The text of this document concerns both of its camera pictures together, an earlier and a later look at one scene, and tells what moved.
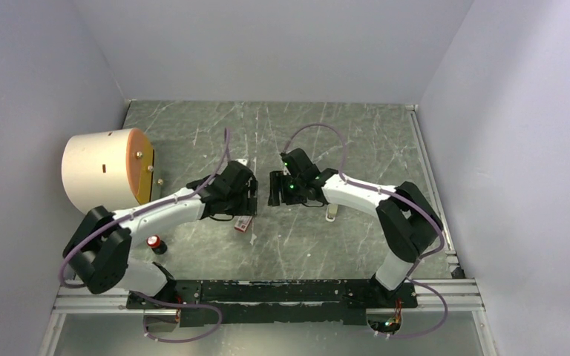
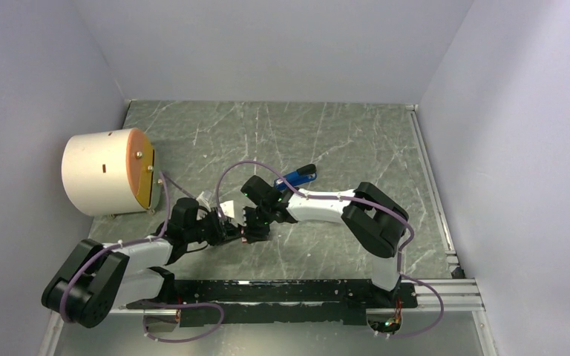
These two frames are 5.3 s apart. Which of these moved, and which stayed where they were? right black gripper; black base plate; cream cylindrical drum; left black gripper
Moved: left black gripper; right black gripper
Stayed: black base plate; cream cylindrical drum
